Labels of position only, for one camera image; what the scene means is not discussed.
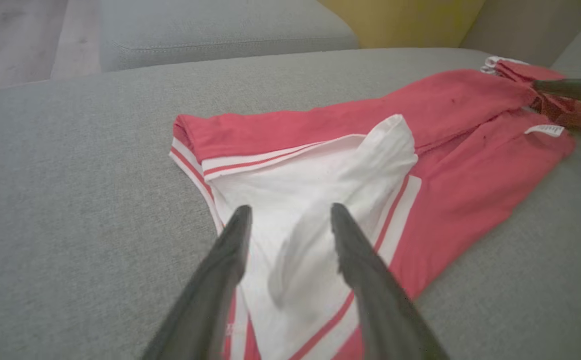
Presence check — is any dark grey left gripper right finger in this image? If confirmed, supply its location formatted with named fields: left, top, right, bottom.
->
left=330, top=202, right=450, bottom=360

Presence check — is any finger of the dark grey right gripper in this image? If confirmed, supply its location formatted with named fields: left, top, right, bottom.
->
left=532, top=78, right=581, bottom=107

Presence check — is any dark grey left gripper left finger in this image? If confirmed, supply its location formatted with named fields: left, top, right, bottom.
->
left=142, top=204, right=254, bottom=360

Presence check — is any red jersey with number print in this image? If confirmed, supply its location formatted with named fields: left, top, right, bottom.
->
left=481, top=56, right=581, bottom=135

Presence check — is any red garment with white trim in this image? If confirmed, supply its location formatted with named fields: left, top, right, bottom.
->
left=169, top=68, right=578, bottom=360

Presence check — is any taupe sofa side panel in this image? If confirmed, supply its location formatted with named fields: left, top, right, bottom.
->
left=459, top=0, right=581, bottom=69

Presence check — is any large grey sofa chaise cushion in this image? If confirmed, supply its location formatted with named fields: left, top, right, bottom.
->
left=0, top=47, right=581, bottom=360

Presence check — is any yellow sofa backrest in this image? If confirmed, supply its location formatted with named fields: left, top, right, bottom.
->
left=317, top=0, right=487, bottom=50

